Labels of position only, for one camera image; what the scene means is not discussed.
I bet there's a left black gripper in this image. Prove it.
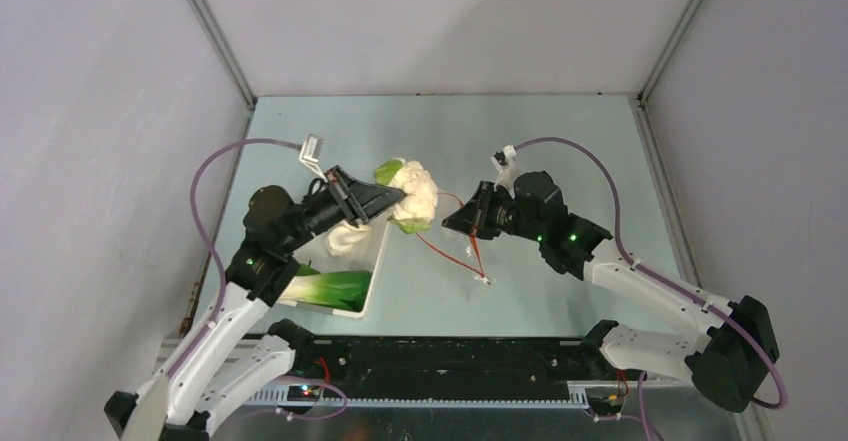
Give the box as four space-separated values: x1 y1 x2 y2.
280 165 406 253

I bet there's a clear zip top bag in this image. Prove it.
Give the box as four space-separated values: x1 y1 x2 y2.
415 189 551 288

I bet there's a white cauliflower with green leaves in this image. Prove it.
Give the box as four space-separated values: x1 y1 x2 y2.
374 158 438 234

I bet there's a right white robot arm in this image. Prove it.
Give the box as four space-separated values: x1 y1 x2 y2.
442 171 779 413

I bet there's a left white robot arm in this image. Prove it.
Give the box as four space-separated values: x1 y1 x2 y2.
104 166 406 440

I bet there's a white perforated plastic basket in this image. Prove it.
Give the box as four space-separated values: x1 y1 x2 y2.
277 216 390 318

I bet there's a green bok choy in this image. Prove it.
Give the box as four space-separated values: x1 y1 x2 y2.
277 264 372 312

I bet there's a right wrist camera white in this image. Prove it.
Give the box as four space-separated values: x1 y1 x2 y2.
491 144 522 192

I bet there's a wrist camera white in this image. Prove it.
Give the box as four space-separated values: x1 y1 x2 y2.
298 134 327 181
491 144 522 192

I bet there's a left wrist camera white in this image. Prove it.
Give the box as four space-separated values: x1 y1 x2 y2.
298 134 327 181

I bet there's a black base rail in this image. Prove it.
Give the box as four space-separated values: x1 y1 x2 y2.
289 335 618 405

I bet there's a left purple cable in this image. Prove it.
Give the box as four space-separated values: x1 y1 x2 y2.
165 137 306 380

